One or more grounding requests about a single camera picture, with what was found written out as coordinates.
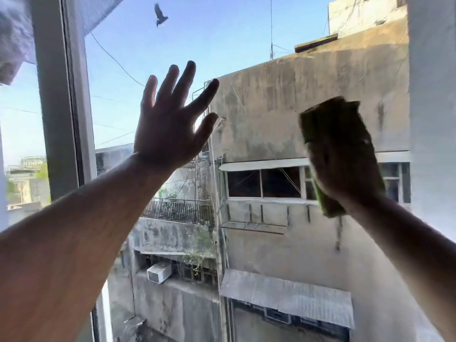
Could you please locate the flying dark bird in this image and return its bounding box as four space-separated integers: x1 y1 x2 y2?
154 3 169 28

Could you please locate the corrugated metal awning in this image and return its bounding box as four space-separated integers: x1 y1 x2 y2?
219 269 355 330

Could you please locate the person's left forearm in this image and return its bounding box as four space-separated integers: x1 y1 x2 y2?
0 153 175 342

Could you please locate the white mesh netting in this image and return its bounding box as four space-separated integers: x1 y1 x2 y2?
0 0 128 86

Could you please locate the white air conditioner unit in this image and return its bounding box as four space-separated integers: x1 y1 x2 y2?
147 262 172 285

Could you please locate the grey concrete building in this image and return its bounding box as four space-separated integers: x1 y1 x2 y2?
107 0 414 342

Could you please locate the white framed building window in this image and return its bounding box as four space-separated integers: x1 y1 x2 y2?
219 151 412 207

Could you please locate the black balcony railing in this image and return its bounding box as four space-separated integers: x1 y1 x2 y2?
142 197 214 225

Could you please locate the person's left hand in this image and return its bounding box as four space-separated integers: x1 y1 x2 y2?
133 61 220 171

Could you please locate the distant pale building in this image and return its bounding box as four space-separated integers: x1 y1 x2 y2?
6 156 51 214

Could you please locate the white window frame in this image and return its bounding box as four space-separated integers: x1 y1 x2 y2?
29 0 114 342

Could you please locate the person's right hand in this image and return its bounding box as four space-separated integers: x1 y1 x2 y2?
306 132 386 210

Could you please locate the person's right forearm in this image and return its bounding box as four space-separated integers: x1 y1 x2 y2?
342 194 456 342

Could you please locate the overhead black cable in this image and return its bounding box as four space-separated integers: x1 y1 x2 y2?
89 31 147 88

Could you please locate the metal window rack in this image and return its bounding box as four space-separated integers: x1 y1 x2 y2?
218 201 310 235

